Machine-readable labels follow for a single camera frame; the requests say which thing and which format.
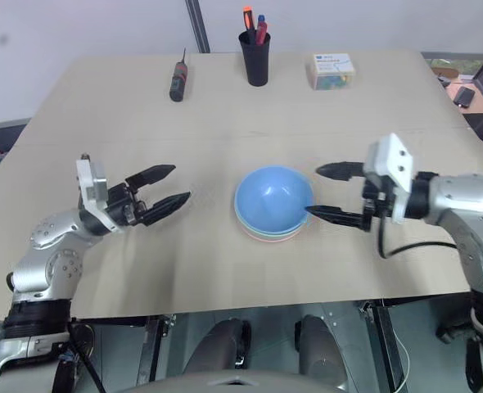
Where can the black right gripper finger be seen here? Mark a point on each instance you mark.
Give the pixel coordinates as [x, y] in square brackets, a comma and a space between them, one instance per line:
[335, 215]
[341, 170]

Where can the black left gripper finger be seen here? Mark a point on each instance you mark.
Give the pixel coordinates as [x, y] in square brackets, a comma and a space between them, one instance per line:
[153, 174]
[168, 206]

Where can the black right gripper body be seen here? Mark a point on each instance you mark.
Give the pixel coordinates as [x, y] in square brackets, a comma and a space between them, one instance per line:
[378, 196]

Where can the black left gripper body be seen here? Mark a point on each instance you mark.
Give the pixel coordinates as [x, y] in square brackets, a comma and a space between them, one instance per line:
[127, 204]

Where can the blue plastic bowl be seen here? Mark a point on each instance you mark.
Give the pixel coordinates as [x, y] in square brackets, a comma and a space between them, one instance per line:
[270, 196]

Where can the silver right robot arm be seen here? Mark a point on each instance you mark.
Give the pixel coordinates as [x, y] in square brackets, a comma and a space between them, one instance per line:
[466, 196]

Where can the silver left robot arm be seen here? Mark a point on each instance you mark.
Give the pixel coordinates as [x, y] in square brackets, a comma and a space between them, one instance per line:
[49, 262]

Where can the pink plastic bowl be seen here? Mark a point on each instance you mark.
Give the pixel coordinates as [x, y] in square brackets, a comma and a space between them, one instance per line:
[266, 240]

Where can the black red screwdriver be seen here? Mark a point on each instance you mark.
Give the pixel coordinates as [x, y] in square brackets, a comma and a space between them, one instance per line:
[179, 82]

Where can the clear plastic box blue label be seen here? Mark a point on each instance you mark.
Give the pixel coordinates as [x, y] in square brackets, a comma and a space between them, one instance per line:
[331, 71]

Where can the black smartphone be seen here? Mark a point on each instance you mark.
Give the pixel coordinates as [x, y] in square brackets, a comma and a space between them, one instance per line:
[464, 97]

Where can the dark grey rounded shape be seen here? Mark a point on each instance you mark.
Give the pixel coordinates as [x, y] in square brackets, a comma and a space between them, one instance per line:
[319, 348]

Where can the brown side desk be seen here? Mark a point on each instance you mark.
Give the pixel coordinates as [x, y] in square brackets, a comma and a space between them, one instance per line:
[481, 105]

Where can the black pen cup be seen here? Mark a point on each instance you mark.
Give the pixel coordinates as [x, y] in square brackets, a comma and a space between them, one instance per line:
[255, 61]

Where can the grey metal pole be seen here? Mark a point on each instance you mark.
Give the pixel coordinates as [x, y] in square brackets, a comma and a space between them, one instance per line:
[196, 24]

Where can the red pen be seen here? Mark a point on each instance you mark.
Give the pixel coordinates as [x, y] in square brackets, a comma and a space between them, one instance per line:
[262, 34]

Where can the blue capped pen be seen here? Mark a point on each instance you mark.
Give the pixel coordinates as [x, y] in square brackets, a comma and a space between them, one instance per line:
[261, 19]

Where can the grey curved robot torso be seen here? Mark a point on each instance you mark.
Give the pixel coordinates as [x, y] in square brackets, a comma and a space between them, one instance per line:
[233, 382]

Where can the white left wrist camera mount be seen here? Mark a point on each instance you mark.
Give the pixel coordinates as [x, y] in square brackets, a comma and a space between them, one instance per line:
[92, 184]

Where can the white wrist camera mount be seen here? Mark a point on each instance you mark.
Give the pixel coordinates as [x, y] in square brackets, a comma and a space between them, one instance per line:
[92, 184]
[397, 159]

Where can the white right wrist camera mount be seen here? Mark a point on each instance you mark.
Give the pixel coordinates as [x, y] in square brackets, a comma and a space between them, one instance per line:
[397, 159]

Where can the metal table frame leg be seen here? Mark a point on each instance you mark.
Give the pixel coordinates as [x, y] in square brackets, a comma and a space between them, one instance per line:
[155, 348]
[385, 348]

